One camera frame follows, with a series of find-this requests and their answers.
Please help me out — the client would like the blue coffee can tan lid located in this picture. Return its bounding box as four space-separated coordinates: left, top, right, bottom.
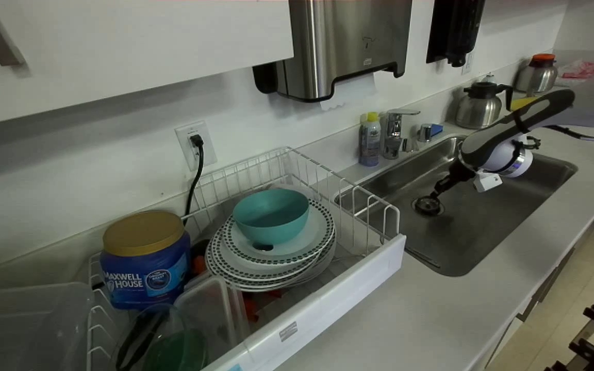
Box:
100 208 195 310

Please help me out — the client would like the black power plug cable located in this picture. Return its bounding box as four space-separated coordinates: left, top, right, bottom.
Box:
182 131 208 219

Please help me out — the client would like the white plate black patterned rim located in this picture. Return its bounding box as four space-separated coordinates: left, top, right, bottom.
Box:
213 204 338 276
205 233 338 292

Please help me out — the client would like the large clear plastic container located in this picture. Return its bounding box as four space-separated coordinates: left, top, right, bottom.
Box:
0 278 97 371

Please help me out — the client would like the teal bowl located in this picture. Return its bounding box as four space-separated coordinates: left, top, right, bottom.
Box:
232 186 312 247

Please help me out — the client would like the white dish rack tray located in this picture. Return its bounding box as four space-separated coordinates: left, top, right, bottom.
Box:
201 233 408 371

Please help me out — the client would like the white wall outlet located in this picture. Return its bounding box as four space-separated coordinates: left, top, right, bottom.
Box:
174 121 218 170

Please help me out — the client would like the stainless steel sink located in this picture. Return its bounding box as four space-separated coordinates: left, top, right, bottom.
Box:
335 131 580 278

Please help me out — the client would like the green plastic lid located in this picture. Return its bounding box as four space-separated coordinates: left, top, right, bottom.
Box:
139 328 210 371

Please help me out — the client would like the small clear plastic container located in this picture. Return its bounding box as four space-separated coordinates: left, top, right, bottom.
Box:
166 274 252 371

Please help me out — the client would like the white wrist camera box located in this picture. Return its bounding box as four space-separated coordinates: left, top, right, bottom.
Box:
472 170 505 193

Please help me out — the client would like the dish soap bottle yellow cap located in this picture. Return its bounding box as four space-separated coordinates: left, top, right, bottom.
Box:
358 109 383 169

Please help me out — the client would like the kitchen base cabinet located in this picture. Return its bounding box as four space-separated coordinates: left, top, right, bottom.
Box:
470 191 594 371

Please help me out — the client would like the black wall soap dispenser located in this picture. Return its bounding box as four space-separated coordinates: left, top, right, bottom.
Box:
426 0 490 69

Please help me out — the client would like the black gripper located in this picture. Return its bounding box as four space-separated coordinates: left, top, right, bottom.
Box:
426 161 479 205

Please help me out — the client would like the metal cabinet handle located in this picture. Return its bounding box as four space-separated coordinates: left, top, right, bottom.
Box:
0 0 36 69

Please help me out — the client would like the stainless paper towel dispenser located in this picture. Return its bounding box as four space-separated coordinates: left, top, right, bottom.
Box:
252 0 414 102

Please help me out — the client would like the white upper cabinet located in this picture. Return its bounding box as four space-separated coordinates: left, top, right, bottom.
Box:
0 0 298 125

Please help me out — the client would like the yellow plate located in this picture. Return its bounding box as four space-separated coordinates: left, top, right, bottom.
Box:
508 92 551 115

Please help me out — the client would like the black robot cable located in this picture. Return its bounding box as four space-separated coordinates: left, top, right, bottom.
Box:
543 121 594 144

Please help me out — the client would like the plastic bag red print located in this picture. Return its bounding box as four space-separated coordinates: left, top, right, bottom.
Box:
556 52 594 87

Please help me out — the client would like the white wire dish rack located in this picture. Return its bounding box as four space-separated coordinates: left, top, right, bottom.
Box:
86 144 405 371

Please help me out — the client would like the steel carafe black lid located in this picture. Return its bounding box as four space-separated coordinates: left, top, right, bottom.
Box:
451 78 513 131

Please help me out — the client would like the round metal sink stopper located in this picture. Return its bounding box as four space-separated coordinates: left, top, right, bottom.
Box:
413 193 444 219

